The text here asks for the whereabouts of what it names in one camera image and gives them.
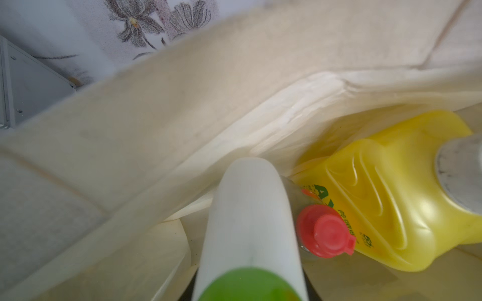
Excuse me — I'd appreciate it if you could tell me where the white bottle green cap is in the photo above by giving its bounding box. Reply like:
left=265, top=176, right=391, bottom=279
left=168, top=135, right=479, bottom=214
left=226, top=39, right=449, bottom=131
left=192, top=158, right=308, bottom=300

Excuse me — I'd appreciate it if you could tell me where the yellow-green bottle red cap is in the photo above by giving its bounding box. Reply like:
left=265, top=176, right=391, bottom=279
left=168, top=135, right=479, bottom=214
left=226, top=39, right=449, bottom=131
left=281, top=177, right=356, bottom=258

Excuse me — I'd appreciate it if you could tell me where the cream canvas shopping bag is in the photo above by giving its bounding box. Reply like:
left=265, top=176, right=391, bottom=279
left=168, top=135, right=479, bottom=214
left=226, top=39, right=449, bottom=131
left=1, top=1, right=481, bottom=300

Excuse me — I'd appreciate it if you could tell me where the large yellow pump soap bottle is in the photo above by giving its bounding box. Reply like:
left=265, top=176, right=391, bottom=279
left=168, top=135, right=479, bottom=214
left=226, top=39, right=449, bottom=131
left=291, top=110, right=481, bottom=272

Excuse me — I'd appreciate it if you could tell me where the silver metal case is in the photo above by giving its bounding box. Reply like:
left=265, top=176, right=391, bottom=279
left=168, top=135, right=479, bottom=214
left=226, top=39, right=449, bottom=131
left=1, top=36, right=77, bottom=130

